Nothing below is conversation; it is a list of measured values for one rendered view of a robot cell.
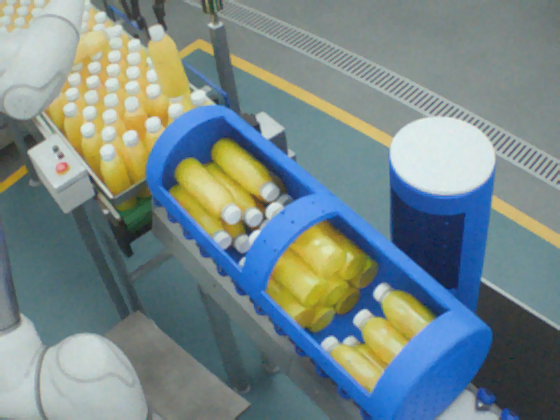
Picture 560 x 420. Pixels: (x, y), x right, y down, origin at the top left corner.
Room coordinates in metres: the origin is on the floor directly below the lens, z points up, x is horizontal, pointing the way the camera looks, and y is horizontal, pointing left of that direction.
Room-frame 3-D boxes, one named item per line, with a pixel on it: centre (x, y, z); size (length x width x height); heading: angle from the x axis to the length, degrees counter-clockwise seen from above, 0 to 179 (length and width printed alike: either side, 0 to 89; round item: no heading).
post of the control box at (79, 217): (1.53, 0.56, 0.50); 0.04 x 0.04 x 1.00; 30
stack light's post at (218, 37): (2.01, 0.09, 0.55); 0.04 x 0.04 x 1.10; 30
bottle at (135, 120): (1.70, 0.35, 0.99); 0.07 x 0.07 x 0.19
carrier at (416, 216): (1.36, -0.44, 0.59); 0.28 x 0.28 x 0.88
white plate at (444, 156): (1.36, -0.44, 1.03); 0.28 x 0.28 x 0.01
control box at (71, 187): (1.53, 0.56, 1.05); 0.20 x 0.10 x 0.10; 30
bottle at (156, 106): (1.74, 0.28, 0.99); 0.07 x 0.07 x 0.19
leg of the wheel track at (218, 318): (1.40, 0.23, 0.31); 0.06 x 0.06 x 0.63; 30
